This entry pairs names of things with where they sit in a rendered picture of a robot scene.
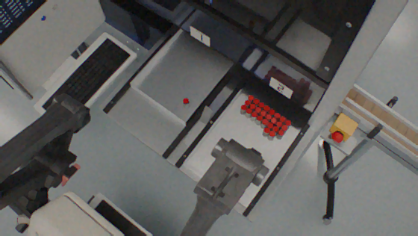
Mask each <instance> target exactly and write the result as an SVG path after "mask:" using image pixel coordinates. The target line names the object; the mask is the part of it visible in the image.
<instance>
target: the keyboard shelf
mask: <svg viewBox="0 0 418 236"><path fill-rule="evenodd" d="M107 38H108V39H110V40H111V41H113V43H115V44H117V45H118V46H119V47H120V48H121V49H124V50H125V51H126V52H127V53H129V54H130V55H131V56H130V58H129V59H127V61H126V62H124V64H123V65H121V67H120V68H118V70H117V71H115V73H114V74H112V76H111V77H110V78H109V79H108V80H106V82H105V83H104V84H103V86H102V87H101V88H100V89H99V90H98V91H97V92H96V93H95V94H94V95H93V96H92V98H91V99H90V100H89V101H87V102H86V104H85V106H86V107H88V108H91V106H92V105H93V104H94V103H95V102H96V101H97V100H98V99H99V98H100V96H101V95H102V94H103V92H104V91H106V89H107V88H109V87H110V86H111V85H112V83H113V82H115V80H116V79H118V77H119V76H120V75H121V74H122V73H123V72H124V71H125V70H126V69H127V68H128V66H129V65H130V64H131V63H133V62H134V61H135V60H136V59H137V53H135V52H133V51H132V50H131V49H130V48H128V47H126V46H125V45H124V44H123V43H121V42H119V41H118V40H117V39H116V38H115V37H112V36H111V35H110V34H109V33H107V32H104V33H103V34H102V35H100V36H99V38H98V39H97V40H96V41H95V42H94V43H93V44H92V45H91V46H90V47H89V48H88V49H87V50H86V51H85V52H84V53H83V54H82V55H80V56H79V58H78V59H77V60H76V59H74V58H73V57H71V55H70V56H69V57H68V58H67V59H66V60H65V61H64V62H63V63H62V64H61V65H60V66H59V67H58V68H57V70H55V71H54V72H53V73H52V75H50V76H49V78H48V79H46V80H45V81H44V83H43V84H42V85H41V87H43V88H44V89H45V90H46V93H44V94H43V96H42V97H41V98H40V100H38V101H37V102H36V103H35V104H34V108H35V109H36V111H37V112H38V113H39V114H41V115H42V114H44V113H45V112H46V110H44V109H43V108H42V106H43V104H44V103H45V102H46V100H48V99H49V98H50V97H51V96H52V95H53V93H54V92H55V91H56V90H57V89H58V88H59V87H60V86H61V85H62V83H63V82H65V81H66V80H67V78H68V77H69V76H70V75H71V74H72V73H73V72H74V71H75V70H76V69H77V68H78V67H79V66H80V65H81V64H82V63H83V62H84V61H85V60H86V59H88V57H89V56H90V55H91V54H92V53H93V52H94V51H95V50H96V49H97V48H98V47H99V46H100V45H101V44H102V42H103V41H104V40H106V39H107Z"/></svg>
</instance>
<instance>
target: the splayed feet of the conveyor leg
mask: <svg viewBox="0 0 418 236"><path fill-rule="evenodd" d="M319 147H320V148H321V149H324V153H325V159H326V169H327V171H325V174H324V175H323V181H324V182H325V183H326V184H327V191H328V198H327V205H326V214H324V215H323V217H322V222H323V223H324V224H326V225H328V224H330V223H331V222H332V219H333V213H334V192H335V182H336V181H337V180H338V178H339V176H338V177H337V178H336V179H333V180H330V179H329V178H328V174H329V173H330V171H331V170H332V169H333V168H334V163H333V158H332V152H331V147H330V144H329V143H328V142H326V141H325V140H321V141H320V142H319Z"/></svg>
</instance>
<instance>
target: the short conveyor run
mask: <svg viewBox="0 0 418 236"><path fill-rule="evenodd" d="M353 100H354V101H353ZM398 100H399V98H398V97H397V96H394V97H393V98H392V99H390V101H389V102H387V104H384V103H383V102H381V101H379V100H378V99H376V98H375V97H374V96H372V95H371V94H369V93H368V92H366V91H365V90H363V89H361V88H360V87H359V86H358V85H356V84H355V83H354V84H353V86H352V88H351V89H350V91H349V92H348V93H347V95H346V97H345V98H344V99H343V101H342V103H340V105H341V106H342V107H344V108H345V109H346V110H347V111H349V112H352V114H354V115H355V116H356V117H358V118H359V119H361V121H360V122H359V124H358V127H357V128H359V130H361V131H362V132H363V134H362V135H361V136H362V137H363V138H365V139H366V140H367V141H369V142H371V143H372V144H373V145H374V146H376V147H378V148H379V149H380V150H381V151H383V152H385V153H387V155H389V156H390V157H392V158H393V159H394V160H396V161H398V162H399V163H400V164H401V165H404V167H406V168H407V169H409V170H410V171H411V172H412V173H415V174H416V175H417V176H418V127H417V126H415V125H414V124H413V123H411V122H410V121H408V120H406V119H405V118H404V117H403V116H402V115H399V114H398V113H396V112H395V111H394V110H393V109H392V107H393V106H394V105H395V104H396V102H397V101H398Z"/></svg>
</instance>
